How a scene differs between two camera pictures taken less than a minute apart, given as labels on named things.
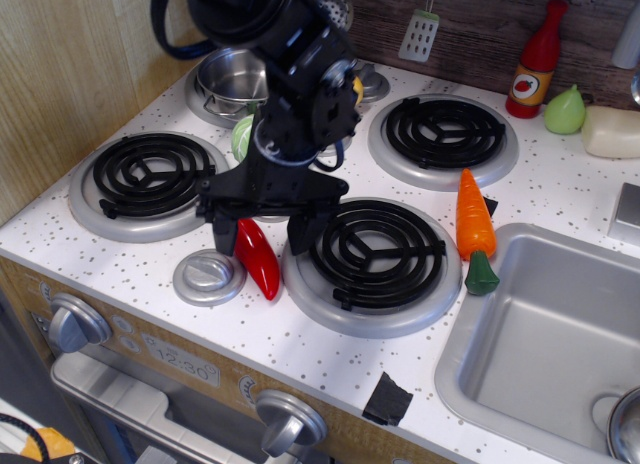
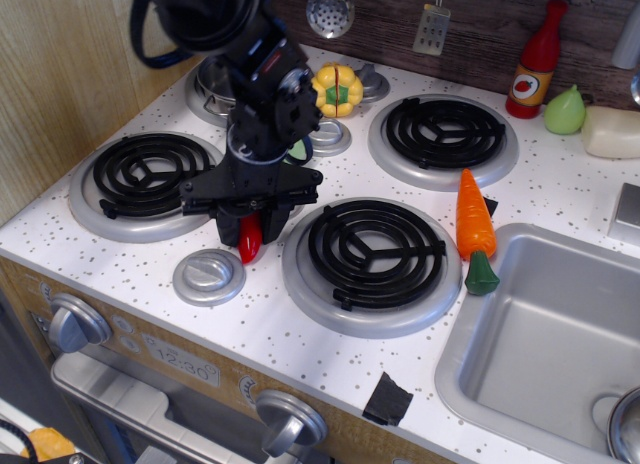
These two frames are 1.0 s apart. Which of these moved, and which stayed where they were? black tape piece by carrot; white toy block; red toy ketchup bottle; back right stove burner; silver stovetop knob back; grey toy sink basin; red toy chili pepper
Moved: red toy chili pepper
Stayed: black tape piece by carrot; silver stovetop knob back; white toy block; grey toy sink basin; back right stove burner; red toy ketchup bottle
